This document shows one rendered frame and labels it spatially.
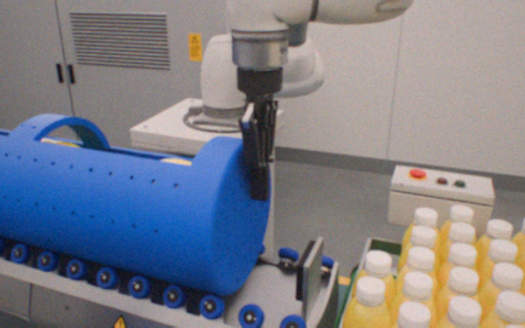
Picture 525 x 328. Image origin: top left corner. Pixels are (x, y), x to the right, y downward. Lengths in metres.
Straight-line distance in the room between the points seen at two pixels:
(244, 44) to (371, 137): 3.06
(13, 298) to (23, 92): 2.39
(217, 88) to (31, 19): 1.94
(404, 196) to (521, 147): 2.80
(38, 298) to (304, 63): 0.95
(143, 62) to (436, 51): 2.03
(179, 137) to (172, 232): 0.69
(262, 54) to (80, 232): 0.44
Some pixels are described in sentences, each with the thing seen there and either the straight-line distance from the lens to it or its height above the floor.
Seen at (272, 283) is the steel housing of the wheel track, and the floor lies 0.93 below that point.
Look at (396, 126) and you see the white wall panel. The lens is 3.66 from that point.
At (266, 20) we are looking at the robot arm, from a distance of 0.69.
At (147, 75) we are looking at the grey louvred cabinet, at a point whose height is 0.98.
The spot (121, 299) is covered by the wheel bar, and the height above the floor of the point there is 0.93.
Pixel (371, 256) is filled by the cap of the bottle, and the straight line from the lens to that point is 0.73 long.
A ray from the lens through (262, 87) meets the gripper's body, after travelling 0.71.
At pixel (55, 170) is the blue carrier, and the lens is 0.88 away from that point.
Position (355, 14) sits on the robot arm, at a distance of 0.72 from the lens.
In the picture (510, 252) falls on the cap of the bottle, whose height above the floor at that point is 1.10.
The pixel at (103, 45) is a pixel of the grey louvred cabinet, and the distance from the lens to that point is 2.87.
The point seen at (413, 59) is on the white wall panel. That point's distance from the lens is 3.55.
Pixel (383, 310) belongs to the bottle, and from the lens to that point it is 0.68.
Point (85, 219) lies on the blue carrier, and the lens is 0.83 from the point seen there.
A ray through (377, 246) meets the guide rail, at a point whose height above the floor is 0.96.
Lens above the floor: 1.50
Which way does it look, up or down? 23 degrees down
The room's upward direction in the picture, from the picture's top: straight up
